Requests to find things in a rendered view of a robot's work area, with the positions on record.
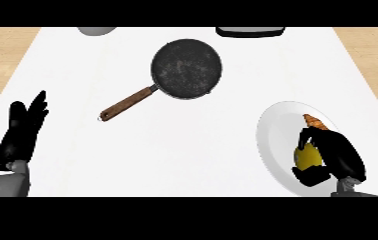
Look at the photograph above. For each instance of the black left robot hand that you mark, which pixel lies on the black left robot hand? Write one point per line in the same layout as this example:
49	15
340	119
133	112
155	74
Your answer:
19	134

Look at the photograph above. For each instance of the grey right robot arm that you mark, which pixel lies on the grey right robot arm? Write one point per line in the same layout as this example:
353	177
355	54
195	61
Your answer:
349	187

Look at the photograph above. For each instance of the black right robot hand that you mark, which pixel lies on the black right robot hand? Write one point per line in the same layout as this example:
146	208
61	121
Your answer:
340	154

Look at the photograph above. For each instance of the yellow lemon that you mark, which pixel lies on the yellow lemon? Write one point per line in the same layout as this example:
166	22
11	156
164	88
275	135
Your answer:
307	156

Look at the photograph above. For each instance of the white plate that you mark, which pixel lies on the white plate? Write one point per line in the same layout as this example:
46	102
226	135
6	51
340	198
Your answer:
278	144

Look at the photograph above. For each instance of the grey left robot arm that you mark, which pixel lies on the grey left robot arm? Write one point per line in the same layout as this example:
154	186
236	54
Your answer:
14	181

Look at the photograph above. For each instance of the orange croissant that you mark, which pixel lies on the orange croissant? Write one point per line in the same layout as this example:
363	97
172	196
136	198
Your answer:
316	122

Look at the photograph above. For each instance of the grey round bowl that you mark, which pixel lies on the grey round bowl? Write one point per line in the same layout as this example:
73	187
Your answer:
96	30

